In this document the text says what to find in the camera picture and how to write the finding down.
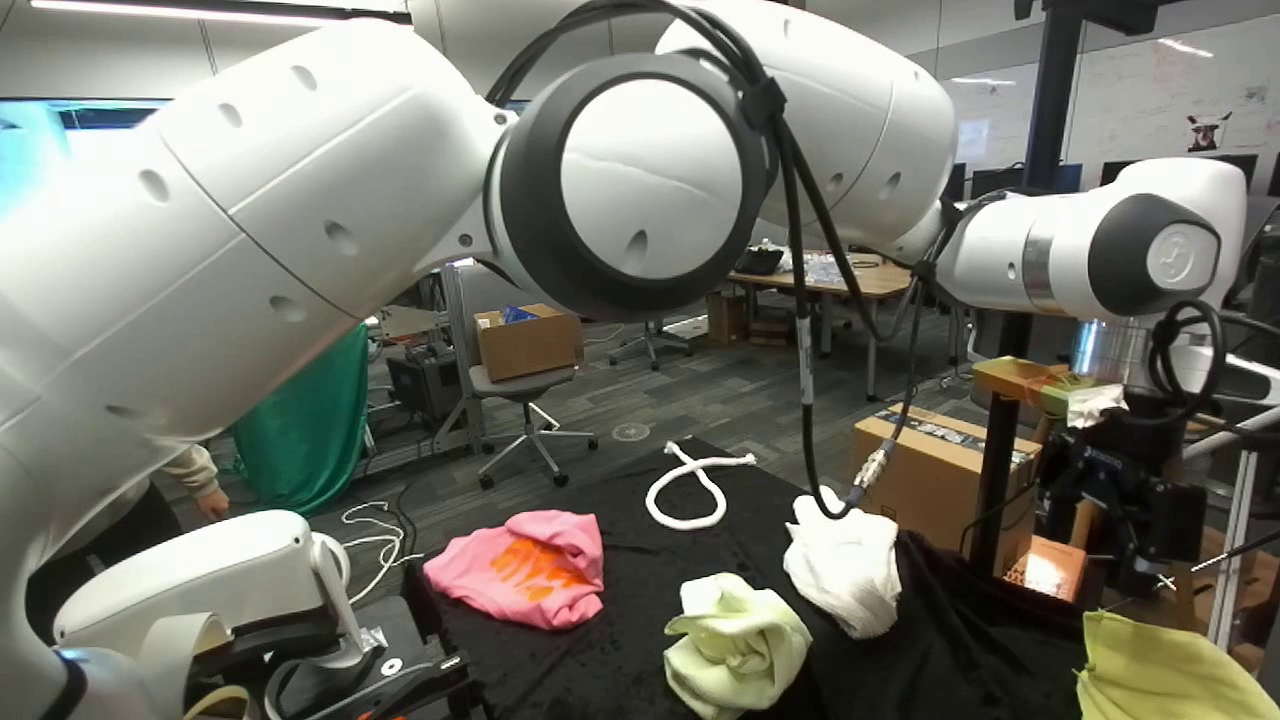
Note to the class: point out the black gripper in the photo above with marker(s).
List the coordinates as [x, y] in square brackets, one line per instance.
[1119, 482]

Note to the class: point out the black camera stand pole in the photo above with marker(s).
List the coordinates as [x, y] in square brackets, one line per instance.
[1061, 26]

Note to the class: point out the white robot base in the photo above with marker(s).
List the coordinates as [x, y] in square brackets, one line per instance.
[155, 614]

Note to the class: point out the pink printed cloth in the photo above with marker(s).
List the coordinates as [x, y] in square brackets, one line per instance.
[536, 571]

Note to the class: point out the wooden office table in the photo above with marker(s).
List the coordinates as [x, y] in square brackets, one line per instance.
[881, 283]

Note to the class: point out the black velvet table cloth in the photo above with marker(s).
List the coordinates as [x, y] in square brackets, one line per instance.
[962, 646]

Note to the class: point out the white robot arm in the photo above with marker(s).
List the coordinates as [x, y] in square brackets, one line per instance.
[246, 224]

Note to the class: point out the green draped table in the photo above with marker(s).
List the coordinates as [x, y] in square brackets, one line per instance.
[300, 440]

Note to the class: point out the cardboard box on floor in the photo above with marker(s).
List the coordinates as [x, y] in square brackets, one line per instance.
[933, 484]

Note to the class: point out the office chair with box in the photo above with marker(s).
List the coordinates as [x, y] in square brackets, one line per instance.
[514, 349]

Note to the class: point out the yellow microfiber cloth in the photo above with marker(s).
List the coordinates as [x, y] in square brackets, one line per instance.
[732, 646]

